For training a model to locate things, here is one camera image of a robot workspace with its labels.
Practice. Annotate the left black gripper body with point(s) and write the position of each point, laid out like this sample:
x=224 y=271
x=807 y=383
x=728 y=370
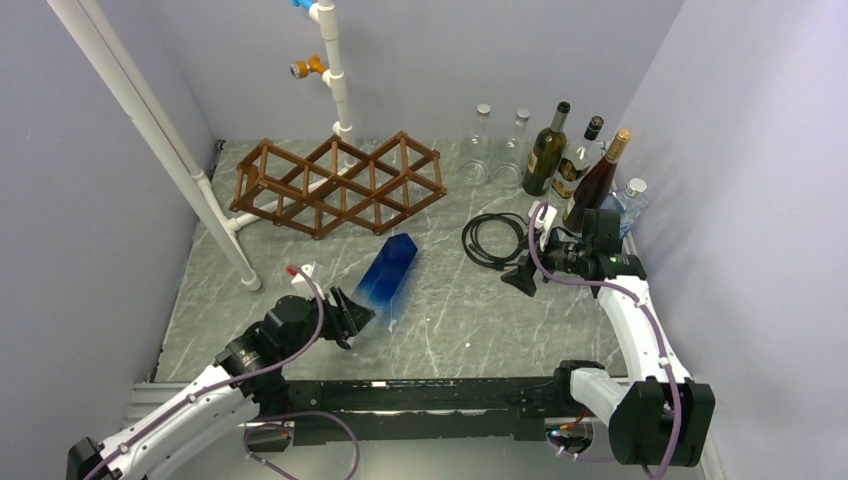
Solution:
x=337 y=324

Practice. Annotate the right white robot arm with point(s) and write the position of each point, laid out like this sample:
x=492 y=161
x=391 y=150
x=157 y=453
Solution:
x=661 y=417

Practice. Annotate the clear glass bottle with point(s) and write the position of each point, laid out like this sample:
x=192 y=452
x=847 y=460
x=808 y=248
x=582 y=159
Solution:
x=473 y=166
x=509 y=151

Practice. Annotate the olive green bottle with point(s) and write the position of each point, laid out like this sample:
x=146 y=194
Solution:
x=546 y=153

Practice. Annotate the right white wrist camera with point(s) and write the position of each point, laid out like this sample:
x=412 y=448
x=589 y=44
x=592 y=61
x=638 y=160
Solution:
x=545 y=216

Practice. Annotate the white pvc pipe stand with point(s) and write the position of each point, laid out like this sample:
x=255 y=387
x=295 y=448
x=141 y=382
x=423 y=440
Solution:
x=324 y=14

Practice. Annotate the orange pipe fitting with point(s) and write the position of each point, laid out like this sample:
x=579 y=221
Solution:
x=300 y=69

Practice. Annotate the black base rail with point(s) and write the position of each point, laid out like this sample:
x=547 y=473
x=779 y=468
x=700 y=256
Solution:
x=521 y=408

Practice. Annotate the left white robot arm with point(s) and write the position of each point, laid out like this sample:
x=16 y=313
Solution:
x=244 y=381

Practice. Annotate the dark bottle gold foil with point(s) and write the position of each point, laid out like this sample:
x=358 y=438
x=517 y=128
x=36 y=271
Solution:
x=596 y=184

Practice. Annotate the brown wooden wine rack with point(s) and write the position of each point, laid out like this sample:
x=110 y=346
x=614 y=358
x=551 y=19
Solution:
x=338 y=183

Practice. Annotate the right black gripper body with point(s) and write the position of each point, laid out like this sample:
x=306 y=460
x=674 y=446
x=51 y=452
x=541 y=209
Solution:
x=566 y=259

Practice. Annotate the white diagonal pole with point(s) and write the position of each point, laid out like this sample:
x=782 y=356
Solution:
x=91 y=30

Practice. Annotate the blue labelled clear bottle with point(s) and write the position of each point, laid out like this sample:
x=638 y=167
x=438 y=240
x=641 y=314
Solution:
x=629 y=202

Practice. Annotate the clear bottle black cap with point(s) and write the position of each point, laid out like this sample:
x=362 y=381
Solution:
x=580 y=156

